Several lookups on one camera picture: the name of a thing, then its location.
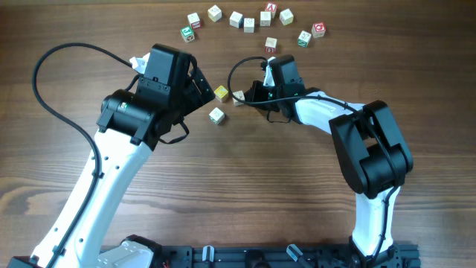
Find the blue sided wooden block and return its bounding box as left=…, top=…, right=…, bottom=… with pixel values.
left=229, top=11, right=244, bottom=28

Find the red sided wooden block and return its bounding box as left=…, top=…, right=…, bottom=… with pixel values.
left=187, top=13, right=201, bottom=29

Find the green sided wooden block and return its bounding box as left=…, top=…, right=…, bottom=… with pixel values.
left=297, top=31, right=312, bottom=48

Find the red letter A block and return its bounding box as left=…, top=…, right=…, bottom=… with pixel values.
left=265, top=1, right=277, bottom=18

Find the black right camera cable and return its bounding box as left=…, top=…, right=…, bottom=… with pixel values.
left=227, top=56, right=406, bottom=267

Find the yellow edged wooden block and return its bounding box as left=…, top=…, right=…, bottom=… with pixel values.
left=208, top=4, right=222, bottom=22

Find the green letter wooden block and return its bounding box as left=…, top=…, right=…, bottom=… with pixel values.
left=180, top=26, right=195, bottom=43

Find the white green wooden block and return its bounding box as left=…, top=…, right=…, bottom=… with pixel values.
left=209, top=107, right=225, bottom=125

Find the plain wooden block right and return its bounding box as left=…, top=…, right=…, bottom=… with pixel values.
left=280, top=8, right=294, bottom=25

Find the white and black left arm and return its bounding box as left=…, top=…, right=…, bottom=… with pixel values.
left=9, top=44, right=214, bottom=267

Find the plain picture wooden block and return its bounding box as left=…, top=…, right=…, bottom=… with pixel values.
left=243, top=18, right=255, bottom=34

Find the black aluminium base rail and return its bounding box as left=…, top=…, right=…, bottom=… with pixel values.
left=155, top=244, right=422, bottom=268

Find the plain wooden block centre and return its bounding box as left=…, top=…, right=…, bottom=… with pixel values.
left=260, top=11, right=271, bottom=27

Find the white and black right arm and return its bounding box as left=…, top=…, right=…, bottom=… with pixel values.
left=245, top=55, right=414, bottom=264

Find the red letter O block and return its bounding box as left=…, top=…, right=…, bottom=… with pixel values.
left=312, top=22, right=327, bottom=39

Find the red bottomed wooden block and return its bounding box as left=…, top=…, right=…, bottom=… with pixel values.
left=265, top=37, right=277, bottom=54

